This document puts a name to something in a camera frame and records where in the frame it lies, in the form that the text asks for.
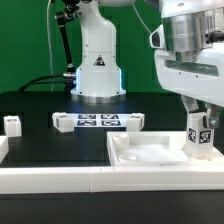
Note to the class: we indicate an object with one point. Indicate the white square table top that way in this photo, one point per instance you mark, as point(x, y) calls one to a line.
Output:
point(147, 148)

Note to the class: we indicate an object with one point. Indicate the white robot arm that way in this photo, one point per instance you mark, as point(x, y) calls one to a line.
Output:
point(189, 53)

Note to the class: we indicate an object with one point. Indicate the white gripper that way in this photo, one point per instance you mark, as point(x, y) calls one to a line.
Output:
point(202, 80)

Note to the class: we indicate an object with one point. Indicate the white U-shaped fence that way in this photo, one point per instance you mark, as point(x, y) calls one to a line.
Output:
point(110, 178)

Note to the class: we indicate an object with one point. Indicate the marker sheet with tags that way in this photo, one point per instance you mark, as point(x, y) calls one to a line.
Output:
point(99, 120)

